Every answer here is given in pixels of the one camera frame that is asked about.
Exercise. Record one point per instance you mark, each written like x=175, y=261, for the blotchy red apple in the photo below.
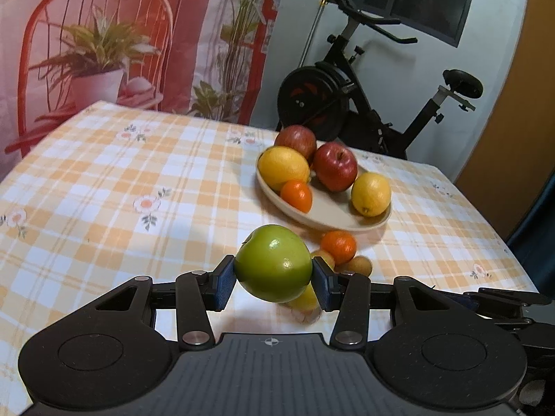
x=295, y=141

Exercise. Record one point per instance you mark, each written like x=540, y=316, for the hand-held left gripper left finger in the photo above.
x=223, y=284

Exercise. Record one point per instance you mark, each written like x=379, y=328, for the green apple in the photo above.
x=273, y=268

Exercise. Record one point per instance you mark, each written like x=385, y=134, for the dark window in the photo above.
x=425, y=0

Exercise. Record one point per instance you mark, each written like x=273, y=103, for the dark red apple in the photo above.
x=335, y=169

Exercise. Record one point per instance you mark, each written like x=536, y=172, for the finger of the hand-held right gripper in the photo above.
x=511, y=297

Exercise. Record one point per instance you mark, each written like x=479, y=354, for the orange mandarin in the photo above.
x=339, y=245

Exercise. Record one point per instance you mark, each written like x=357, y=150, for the brown kiwi left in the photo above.
x=325, y=260

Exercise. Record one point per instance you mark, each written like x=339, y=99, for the dark teal curtain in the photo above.
x=537, y=225

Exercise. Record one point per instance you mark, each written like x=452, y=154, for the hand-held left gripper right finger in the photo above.
x=321, y=286

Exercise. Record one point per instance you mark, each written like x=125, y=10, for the beige plate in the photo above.
x=334, y=212

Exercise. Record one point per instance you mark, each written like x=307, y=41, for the yellow-green apple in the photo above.
x=305, y=301

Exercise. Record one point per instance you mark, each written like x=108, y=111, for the brown kiwi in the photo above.
x=325, y=260
x=355, y=265

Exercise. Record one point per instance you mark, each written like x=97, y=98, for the black exercise bike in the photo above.
x=312, y=99

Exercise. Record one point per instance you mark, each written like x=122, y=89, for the orange-brown wooden door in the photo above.
x=511, y=117

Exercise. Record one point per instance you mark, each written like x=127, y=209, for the brown kiwi right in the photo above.
x=355, y=265

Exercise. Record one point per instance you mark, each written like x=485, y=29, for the yellow lemon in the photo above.
x=282, y=169
x=370, y=193

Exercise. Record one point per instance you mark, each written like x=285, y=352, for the glossy oval mandarin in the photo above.
x=297, y=196

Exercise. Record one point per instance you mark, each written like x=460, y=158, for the orange checked floral tablecloth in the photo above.
x=130, y=173

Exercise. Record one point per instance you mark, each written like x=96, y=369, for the printed backdrop cloth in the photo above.
x=130, y=30

